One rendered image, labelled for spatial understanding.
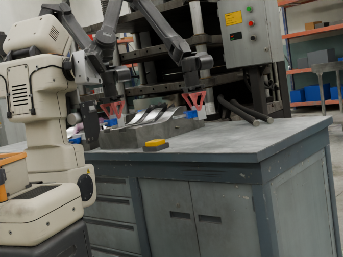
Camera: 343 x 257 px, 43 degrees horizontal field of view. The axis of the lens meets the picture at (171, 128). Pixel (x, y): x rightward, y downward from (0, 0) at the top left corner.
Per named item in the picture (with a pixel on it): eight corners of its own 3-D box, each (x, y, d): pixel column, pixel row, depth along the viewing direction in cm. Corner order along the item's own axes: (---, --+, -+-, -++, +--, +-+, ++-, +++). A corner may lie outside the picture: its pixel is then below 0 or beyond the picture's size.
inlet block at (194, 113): (176, 125, 167) (174, 111, 166) (171, 124, 172) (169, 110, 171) (206, 118, 171) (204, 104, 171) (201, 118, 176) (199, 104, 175)
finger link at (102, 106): (113, 118, 194) (109, 97, 193) (124, 117, 190) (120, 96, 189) (102, 121, 189) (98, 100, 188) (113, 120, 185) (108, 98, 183)
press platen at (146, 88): (216, 107, 247) (212, 76, 245) (77, 119, 332) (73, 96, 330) (282, 88, 309) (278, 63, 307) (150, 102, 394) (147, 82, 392)
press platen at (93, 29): (203, 21, 241) (198, -15, 238) (65, 55, 326) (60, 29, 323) (272, 19, 302) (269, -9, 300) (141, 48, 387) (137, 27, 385)
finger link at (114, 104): (117, 118, 193) (113, 97, 192) (128, 117, 188) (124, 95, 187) (105, 121, 188) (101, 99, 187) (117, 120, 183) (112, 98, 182)
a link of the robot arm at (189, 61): (177, 58, 171) (185, 56, 165) (192, 56, 174) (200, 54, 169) (180, 76, 171) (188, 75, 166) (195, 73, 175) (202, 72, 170)
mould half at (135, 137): (138, 148, 190) (133, 118, 189) (100, 148, 207) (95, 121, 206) (204, 126, 227) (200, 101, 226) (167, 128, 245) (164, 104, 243)
